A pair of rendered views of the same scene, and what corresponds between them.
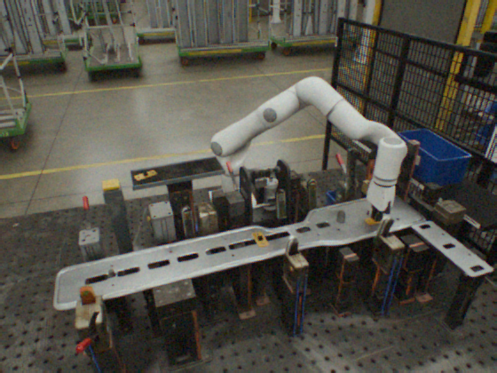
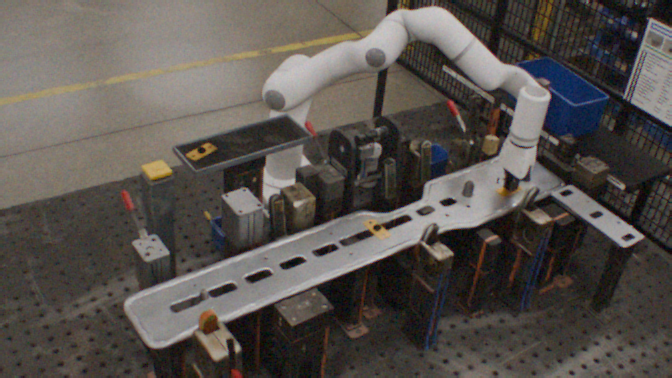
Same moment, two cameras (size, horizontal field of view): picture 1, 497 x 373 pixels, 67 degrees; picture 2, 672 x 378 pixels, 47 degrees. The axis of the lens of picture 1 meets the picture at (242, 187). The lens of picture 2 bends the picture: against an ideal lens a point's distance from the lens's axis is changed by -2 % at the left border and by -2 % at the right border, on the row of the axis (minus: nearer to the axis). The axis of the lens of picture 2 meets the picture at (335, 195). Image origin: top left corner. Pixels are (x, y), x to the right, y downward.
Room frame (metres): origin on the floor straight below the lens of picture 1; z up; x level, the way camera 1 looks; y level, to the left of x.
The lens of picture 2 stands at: (-0.46, 0.63, 2.36)
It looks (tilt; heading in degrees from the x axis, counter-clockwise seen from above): 37 degrees down; 340
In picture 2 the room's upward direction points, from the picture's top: 6 degrees clockwise
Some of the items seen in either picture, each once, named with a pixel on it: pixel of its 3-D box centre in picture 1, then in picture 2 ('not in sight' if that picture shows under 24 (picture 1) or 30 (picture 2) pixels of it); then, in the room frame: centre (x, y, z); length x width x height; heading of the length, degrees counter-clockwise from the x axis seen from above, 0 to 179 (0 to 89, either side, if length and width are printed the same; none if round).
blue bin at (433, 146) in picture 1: (428, 155); (556, 96); (1.54, -0.86, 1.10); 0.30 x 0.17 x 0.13; 13
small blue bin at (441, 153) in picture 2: (338, 201); (432, 163); (1.69, -0.52, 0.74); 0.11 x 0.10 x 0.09; 108
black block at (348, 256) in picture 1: (344, 283); (479, 274); (1.00, -0.37, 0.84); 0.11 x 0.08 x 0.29; 18
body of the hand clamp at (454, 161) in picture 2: (342, 216); (454, 186); (1.38, -0.45, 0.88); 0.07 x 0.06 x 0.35; 18
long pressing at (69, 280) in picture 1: (256, 242); (372, 234); (1.06, -0.04, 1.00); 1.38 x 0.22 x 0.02; 108
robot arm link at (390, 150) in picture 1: (389, 157); (530, 110); (1.18, -0.52, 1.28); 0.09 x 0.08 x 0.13; 143
